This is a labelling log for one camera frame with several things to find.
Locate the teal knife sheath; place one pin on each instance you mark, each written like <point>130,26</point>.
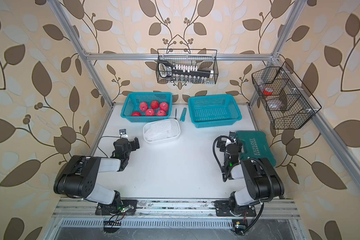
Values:
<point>183,115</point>

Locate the teal plastic basket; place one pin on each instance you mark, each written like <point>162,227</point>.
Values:
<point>134,99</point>
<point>214,111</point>

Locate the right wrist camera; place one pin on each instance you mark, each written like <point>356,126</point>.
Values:
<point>232,137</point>

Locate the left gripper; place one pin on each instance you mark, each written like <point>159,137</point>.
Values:
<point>131,145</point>

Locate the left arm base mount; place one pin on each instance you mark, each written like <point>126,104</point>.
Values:
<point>117,207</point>

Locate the left teal plastic basket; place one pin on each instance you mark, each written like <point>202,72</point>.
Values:
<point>134,99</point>

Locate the green tool case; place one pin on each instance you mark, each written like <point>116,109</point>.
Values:
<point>255,146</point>

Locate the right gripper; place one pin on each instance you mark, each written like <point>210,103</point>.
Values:
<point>222,144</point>

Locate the right teal plastic basket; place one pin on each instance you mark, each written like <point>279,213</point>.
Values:
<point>214,111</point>

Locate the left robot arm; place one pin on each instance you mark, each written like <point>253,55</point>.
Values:
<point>78,178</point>

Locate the side black wire basket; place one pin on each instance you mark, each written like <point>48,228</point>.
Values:
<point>292,103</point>

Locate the black white tool set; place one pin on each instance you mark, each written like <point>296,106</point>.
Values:
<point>166,70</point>

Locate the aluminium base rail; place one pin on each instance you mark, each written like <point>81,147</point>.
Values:
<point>168,214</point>

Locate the white plastic tray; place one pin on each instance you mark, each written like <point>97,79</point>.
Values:
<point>162,131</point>

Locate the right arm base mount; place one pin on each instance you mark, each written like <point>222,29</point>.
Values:
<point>229,208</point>

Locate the back black wire basket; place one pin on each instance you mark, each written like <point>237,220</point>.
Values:
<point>204,59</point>

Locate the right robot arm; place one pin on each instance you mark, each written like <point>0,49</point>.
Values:
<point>262,183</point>

